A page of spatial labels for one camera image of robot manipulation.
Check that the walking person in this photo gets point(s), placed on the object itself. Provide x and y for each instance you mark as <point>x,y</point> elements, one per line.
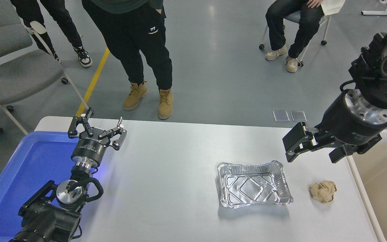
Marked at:
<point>62,20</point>

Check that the seated person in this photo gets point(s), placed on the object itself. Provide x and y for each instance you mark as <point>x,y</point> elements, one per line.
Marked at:
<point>281,20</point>

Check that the blue plastic tray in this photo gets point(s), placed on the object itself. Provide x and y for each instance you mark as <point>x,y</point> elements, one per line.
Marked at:
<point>29,161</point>

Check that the office chair with casters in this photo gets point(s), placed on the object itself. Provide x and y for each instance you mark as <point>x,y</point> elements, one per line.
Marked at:
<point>293,16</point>

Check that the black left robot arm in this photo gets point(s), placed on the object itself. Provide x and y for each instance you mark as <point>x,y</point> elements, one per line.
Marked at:
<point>45,220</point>

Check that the silver floor plate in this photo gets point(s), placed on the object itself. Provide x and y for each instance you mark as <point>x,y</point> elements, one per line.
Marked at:
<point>281,116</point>
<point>298,116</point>

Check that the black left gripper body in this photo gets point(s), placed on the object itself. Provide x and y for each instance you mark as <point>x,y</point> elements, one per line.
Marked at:
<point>89,151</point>

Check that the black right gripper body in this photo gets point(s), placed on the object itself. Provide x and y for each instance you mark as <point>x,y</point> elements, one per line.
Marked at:
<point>338,121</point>

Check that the crumpled tan paper ball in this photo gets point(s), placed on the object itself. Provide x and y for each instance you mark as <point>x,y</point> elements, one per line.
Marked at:
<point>323,192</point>

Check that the grey padded chair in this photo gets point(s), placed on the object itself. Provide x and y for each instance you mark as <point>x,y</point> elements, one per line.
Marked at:
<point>22,77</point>

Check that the white cloth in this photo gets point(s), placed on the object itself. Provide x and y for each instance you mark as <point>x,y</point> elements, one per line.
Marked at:
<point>333,6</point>

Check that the standing person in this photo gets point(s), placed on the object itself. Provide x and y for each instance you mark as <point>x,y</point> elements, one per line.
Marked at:
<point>139,40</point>

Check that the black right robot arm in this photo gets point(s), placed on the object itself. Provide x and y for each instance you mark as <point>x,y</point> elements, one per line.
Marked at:
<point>378,90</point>

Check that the white desk base frame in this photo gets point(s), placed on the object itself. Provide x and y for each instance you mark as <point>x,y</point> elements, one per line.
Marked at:
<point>385,12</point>

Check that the silver foil tray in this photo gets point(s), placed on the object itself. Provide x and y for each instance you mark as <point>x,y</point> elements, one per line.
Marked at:
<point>257,188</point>

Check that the person's hand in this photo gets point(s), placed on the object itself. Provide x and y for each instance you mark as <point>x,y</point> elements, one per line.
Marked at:
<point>313,3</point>

